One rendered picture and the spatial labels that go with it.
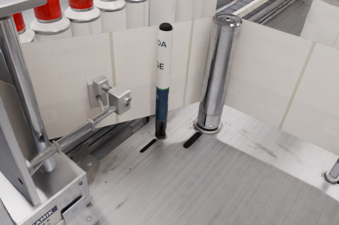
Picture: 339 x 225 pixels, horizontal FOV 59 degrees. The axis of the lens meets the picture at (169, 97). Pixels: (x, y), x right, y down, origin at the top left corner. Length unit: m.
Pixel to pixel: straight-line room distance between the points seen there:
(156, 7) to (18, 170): 0.39
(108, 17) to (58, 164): 0.23
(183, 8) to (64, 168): 0.39
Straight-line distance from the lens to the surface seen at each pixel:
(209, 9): 0.72
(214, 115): 0.46
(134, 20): 0.52
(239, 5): 0.98
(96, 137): 0.51
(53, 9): 0.42
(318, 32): 0.55
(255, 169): 0.46
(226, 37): 0.39
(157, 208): 0.40
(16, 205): 0.35
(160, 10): 0.58
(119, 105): 0.35
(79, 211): 0.40
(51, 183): 0.36
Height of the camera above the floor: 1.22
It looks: 39 degrees down
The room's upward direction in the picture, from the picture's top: 4 degrees clockwise
